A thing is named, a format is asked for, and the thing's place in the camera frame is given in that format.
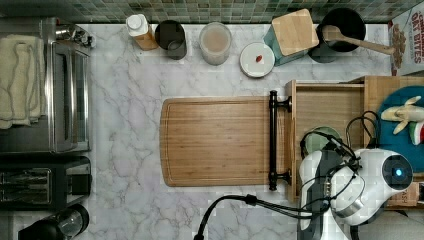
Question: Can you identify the teal plate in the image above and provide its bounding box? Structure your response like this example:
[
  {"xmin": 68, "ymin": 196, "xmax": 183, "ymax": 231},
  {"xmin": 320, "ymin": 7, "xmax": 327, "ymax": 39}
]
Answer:
[{"xmin": 378, "ymin": 85, "xmax": 424, "ymax": 173}]

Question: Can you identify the white cap spice bottle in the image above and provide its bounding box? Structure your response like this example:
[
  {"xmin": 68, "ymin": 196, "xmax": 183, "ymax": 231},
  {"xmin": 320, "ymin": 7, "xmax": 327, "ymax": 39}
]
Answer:
[{"xmin": 126, "ymin": 14, "xmax": 158, "ymax": 51}]

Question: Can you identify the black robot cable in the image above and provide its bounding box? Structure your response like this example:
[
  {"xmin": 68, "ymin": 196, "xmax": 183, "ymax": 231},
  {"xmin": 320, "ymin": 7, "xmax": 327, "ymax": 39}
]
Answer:
[{"xmin": 193, "ymin": 110, "xmax": 381, "ymax": 240}]

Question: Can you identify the peeled toy banana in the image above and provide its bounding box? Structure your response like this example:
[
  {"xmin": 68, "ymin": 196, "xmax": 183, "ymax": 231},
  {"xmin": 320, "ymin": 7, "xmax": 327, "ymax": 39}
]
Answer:
[{"xmin": 381, "ymin": 96, "xmax": 424, "ymax": 135}]

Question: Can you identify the stainless toaster oven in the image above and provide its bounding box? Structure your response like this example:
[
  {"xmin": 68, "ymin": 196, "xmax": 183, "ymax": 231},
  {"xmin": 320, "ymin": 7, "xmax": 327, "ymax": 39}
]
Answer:
[{"xmin": 1, "ymin": 17, "xmax": 93, "ymax": 154}]

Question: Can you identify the pale green cup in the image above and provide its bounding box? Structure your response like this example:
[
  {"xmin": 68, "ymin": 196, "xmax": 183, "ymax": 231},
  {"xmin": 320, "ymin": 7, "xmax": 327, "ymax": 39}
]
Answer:
[{"xmin": 300, "ymin": 126, "xmax": 341, "ymax": 157}]

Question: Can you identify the white round lid jar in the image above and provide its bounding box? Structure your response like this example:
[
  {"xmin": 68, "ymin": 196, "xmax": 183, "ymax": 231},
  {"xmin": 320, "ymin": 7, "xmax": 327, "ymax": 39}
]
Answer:
[{"xmin": 239, "ymin": 42, "xmax": 275, "ymax": 78}]

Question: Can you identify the toy watermelon slice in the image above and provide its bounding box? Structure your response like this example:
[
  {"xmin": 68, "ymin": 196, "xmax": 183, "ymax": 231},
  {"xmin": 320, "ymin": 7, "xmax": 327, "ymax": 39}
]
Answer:
[{"xmin": 409, "ymin": 122, "xmax": 424, "ymax": 145}]

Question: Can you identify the black pot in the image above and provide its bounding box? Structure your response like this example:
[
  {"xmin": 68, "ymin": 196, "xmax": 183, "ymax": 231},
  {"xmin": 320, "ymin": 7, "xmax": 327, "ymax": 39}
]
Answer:
[{"xmin": 308, "ymin": 8, "xmax": 366, "ymax": 63}]

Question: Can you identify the black coffee grinder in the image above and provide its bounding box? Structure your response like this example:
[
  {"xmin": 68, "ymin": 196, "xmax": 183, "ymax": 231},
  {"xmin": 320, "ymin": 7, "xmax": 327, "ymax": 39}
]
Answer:
[{"xmin": 18, "ymin": 204, "xmax": 90, "ymax": 240}]

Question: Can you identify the frosted plastic container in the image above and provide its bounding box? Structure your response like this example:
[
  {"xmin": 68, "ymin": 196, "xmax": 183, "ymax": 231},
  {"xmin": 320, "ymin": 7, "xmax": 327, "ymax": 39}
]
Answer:
[{"xmin": 199, "ymin": 22, "xmax": 232, "ymax": 66}]

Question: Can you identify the bamboo cutting board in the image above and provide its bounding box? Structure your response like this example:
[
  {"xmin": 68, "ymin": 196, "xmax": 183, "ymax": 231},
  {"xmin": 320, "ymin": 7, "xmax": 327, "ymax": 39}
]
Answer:
[{"xmin": 160, "ymin": 96, "xmax": 270, "ymax": 187}]

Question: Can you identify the cream folded towel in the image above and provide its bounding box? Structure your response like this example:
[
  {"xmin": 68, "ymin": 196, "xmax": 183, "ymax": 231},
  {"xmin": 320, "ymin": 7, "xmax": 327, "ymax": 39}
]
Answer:
[{"xmin": 0, "ymin": 34, "xmax": 47, "ymax": 129}]

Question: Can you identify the wooden drawer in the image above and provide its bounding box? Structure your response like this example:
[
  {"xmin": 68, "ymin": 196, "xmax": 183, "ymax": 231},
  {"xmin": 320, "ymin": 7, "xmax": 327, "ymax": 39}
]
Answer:
[{"xmin": 283, "ymin": 80, "xmax": 364, "ymax": 202}]

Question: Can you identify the dark grey mug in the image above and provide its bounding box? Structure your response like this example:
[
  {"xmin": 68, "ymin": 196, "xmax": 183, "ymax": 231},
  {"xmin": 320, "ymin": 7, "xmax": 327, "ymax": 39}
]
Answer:
[{"xmin": 155, "ymin": 20, "xmax": 187, "ymax": 60}]

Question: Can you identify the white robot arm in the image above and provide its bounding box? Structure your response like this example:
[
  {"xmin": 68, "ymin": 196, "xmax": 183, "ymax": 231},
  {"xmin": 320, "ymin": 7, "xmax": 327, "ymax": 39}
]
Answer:
[{"xmin": 297, "ymin": 149, "xmax": 413, "ymax": 240}]

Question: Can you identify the oat bites cereal box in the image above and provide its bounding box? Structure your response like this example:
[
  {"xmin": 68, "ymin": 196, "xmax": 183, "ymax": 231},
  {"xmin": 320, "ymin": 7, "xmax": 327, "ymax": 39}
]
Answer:
[{"xmin": 388, "ymin": 3, "xmax": 424, "ymax": 76}]

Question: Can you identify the dark metal drawer handle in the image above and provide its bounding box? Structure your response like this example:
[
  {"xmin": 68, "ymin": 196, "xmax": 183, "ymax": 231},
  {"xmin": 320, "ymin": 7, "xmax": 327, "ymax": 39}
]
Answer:
[{"xmin": 268, "ymin": 90, "xmax": 292, "ymax": 191}]

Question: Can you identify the wooden spoon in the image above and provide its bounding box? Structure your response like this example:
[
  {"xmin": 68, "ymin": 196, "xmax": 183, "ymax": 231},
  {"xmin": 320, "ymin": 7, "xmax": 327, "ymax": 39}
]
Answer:
[{"xmin": 322, "ymin": 25, "xmax": 395, "ymax": 55}]

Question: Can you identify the black toaster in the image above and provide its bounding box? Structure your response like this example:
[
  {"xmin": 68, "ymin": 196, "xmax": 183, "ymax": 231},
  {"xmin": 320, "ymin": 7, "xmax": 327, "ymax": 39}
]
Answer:
[{"xmin": 0, "ymin": 155, "xmax": 92, "ymax": 211}]

